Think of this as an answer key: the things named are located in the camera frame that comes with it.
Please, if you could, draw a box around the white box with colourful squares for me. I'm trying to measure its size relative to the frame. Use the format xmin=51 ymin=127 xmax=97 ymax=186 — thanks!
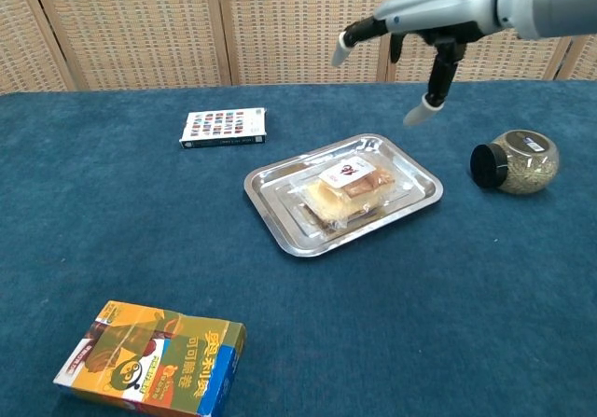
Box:
xmin=178 ymin=106 xmax=268 ymax=150

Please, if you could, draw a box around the yellow snack box with cartoon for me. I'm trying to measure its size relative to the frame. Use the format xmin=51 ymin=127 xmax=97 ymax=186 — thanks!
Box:
xmin=52 ymin=299 xmax=247 ymax=417

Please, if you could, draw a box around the blue table cloth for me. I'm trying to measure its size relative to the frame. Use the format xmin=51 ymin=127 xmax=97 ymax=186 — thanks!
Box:
xmin=0 ymin=78 xmax=597 ymax=417

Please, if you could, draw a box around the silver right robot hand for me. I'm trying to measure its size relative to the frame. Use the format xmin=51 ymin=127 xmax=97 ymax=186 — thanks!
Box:
xmin=331 ymin=0 xmax=518 ymax=128

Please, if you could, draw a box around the bread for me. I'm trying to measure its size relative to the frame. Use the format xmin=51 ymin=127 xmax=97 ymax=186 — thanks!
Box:
xmin=285 ymin=151 xmax=411 ymax=230

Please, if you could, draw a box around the stainless steel rectangular tray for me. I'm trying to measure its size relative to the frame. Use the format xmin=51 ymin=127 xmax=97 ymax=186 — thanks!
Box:
xmin=243 ymin=132 xmax=444 ymax=258

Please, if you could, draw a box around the round glass jar black lid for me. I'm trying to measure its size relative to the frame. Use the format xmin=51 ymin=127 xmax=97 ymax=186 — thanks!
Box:
xmin=469 ymin=129 xmax=561 ymax=196

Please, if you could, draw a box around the woven folding screen wooden frame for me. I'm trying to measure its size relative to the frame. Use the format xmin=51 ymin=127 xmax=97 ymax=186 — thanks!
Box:
xmin=0 ymin=0 xmax=597 ymax=93

